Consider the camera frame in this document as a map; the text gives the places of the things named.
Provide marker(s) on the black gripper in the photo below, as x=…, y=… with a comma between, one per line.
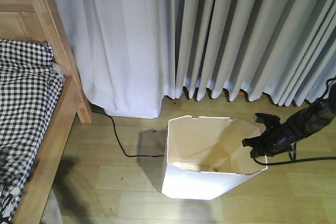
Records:
x=275, y=140

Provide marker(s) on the white plastic trash bin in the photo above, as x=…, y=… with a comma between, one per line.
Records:
x=204, y=156

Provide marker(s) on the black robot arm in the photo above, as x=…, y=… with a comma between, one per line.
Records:
x=309, y=121

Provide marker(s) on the light grey curtain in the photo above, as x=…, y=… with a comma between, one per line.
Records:
x=132, y=53

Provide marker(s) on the round grey rug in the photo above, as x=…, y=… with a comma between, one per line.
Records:
x=51, y=213

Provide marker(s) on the black white checkered bedding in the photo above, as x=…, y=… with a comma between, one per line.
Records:
x=30, y=89

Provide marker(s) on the wooden bed frame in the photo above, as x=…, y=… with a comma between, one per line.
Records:
x=39, y=21

